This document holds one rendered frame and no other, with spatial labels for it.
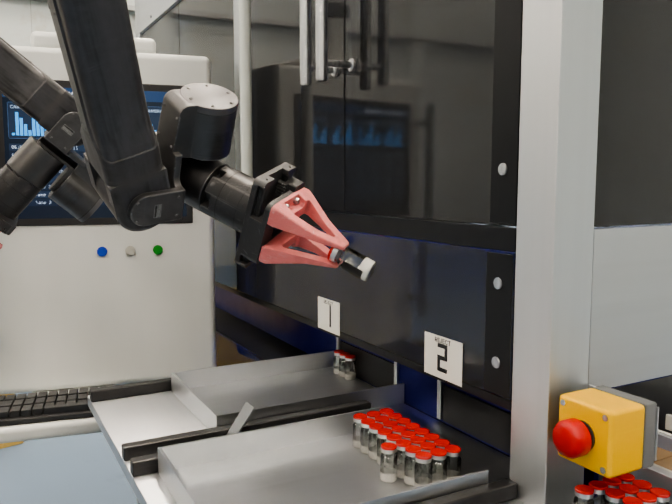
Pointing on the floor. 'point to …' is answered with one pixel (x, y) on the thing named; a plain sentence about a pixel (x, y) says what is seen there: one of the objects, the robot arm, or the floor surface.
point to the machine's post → (553, 236)
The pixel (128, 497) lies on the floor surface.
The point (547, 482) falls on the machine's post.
